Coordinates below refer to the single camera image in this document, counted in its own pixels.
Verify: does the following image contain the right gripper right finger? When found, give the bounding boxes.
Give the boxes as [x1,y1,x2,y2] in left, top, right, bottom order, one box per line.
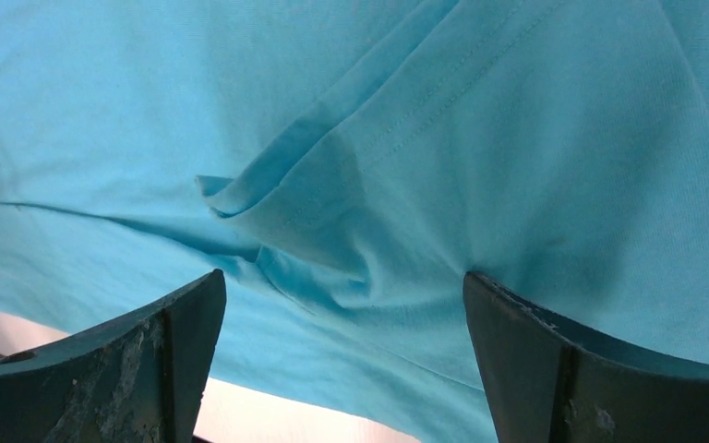
[463,272,709,442]

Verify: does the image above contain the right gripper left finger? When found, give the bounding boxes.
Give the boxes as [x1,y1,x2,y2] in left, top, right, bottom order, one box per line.
[0,270,226,442]

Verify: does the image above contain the cyan t shirt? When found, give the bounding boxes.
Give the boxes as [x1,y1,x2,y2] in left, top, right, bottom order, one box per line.
[0,0,709,442]

